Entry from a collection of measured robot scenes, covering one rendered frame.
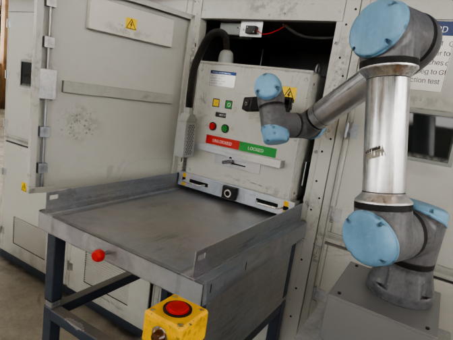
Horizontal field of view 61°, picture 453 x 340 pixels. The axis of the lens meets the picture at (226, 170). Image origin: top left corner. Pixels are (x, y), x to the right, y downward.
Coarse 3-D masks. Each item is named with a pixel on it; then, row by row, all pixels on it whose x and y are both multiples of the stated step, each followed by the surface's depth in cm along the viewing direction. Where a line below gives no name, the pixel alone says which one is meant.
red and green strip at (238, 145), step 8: (208, 136) 157; (216, 136) 155; (216, 144) 155; (224, 144) 153; (232, 144) 151; (240, 144) 150; (248, 144) 148; (256, 144) 146; (256, 152) 146; (264, 152) 144; (272, 152) 143
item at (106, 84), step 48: (48, 0) 123; (96, 0) 133; (144, 0) 145; (48, 48) 127; (96, 48) 140; (144, 48) 152; (48, 96) 130; (96, 96) 144; (144, 96) 155; (48, 144) 136; (96, 144) 148; (144, 144) 163
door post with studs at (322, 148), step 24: (360, 0) 127; (336, 24) 132; (336, 48) 133; (336, 72) 133; (336, 120) 134; (312, 168) 141; (312, 192) 141; (312, 216) 142; (312, 240) 143; (288, 336) 152
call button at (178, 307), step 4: (168, 304) 66; (172, 304) 65; (176, 304) 65; (180, 304) 65; (184, 304) 66; (168, 308) 64; (172, 308) 64; (176, 308) 64; (180, 308) 64; (184, 308) 64; (188, 308) 65; (172, 312) 63; (176, 312) 63; (180, 312) 63; (184, 312) 64
